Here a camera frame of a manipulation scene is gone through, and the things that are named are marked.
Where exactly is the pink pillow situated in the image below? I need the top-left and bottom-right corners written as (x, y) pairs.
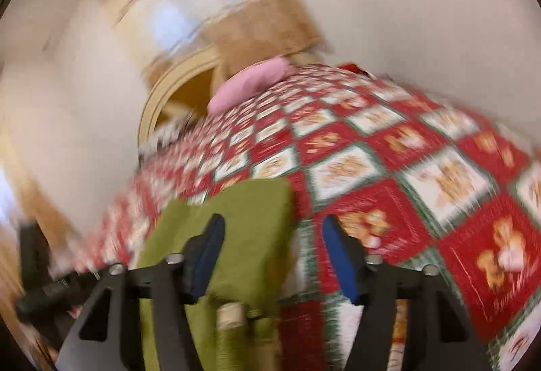
top-left (207, 56), bottom-right (292, 115)

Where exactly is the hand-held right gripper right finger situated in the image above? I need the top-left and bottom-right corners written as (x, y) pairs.
top-left (322, 214), bottom-right (493, 371)

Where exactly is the green striped knit sweater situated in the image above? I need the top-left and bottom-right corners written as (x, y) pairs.
top-left (137, 178), bottom-right (297, 371)

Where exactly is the red checked printed blanket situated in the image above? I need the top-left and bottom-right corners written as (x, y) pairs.
top-left (51, 63), bottom-right (541, 371)

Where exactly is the cream arched wooden headboard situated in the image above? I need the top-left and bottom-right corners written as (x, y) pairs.
top-left (137, 46), bottom-right (231, 147)

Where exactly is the red cloth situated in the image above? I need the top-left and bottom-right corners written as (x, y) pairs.
top-left (337, 64), bottom-right (378, 79)

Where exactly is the beige patterned curtain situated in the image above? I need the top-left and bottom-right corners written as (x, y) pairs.
top-left (95, 0), bottom-right (324, 73)
top-left (0, 130), bottom-right (81, 257)

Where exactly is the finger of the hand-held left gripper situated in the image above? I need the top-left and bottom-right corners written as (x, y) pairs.
top-left (16, 270), bottom-right (106, 319)

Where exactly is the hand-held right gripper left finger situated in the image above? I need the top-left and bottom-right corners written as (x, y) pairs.
top-left (56, 214), bottom-right (226, 371)

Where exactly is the black and white patterned pillow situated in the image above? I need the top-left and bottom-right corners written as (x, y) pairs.
top-left (139, 113), bottom-right (201, 160)

